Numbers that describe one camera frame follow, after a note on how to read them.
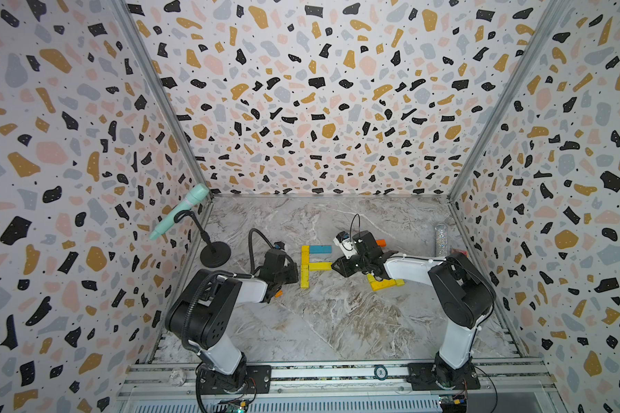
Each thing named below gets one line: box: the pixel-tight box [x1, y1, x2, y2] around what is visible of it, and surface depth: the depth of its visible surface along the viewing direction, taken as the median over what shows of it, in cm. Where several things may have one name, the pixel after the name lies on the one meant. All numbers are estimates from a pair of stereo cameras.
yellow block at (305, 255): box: [300, 245, 311, 266], surface depth 102 cm
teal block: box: [310, 245, 333, 254], surface depth 105 cm
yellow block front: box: [371, 278, 397, 292], surface depth 94 cm
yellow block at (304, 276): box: [300, 264, 310, 290], surface depth 96 cm
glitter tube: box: [434, 223, 449, 258], surface depth 105 cm
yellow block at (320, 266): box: [309, 262, 333, 272], surface depth 100 cm
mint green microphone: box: [148, 183, 211, 241], surface depth 78 cm
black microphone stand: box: [173, 209, 232, 268], surface depth 101 cm
